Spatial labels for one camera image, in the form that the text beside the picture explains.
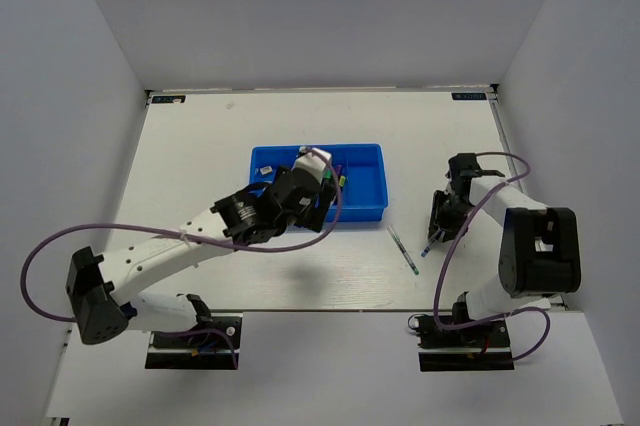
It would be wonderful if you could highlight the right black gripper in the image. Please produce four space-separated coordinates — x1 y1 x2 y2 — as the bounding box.
428 189 477 242

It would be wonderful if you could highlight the green ink pen refill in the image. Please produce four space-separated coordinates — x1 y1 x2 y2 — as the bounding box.
387 226 420 276

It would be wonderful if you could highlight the table corner label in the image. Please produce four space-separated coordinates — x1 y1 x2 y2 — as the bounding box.
151 95 186 104
451 92 487 101

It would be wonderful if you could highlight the left table corner label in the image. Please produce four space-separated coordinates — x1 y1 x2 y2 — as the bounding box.
151 95 186 104

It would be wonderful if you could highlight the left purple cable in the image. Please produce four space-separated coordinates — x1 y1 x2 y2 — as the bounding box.
19 145 346 370

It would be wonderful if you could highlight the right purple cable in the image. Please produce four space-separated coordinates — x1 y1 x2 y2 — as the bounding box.
432 150 552 363

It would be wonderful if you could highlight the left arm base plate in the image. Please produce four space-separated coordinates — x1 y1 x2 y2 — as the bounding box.
145 313 243 371

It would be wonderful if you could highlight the blue divided plastic tray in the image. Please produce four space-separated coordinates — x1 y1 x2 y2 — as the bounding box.
249 143 388 222

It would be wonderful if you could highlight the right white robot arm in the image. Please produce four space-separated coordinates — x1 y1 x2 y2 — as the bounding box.
428 153 581 345

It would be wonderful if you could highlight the purple cable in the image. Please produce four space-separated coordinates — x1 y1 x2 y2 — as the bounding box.
432 150 552 363
19 145 346 370

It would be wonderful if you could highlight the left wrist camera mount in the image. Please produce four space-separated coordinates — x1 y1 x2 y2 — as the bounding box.
293 146 332 183

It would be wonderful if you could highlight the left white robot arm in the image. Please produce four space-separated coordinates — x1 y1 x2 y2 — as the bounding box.
66 167 339 345

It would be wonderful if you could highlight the right table corner label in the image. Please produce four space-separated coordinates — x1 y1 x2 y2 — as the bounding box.
451 92 487 101

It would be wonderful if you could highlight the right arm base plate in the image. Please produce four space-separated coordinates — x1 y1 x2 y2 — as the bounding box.
407 314 514 373

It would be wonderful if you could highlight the blue ink pen refill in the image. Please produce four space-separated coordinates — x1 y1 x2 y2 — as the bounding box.
421 230 442 257

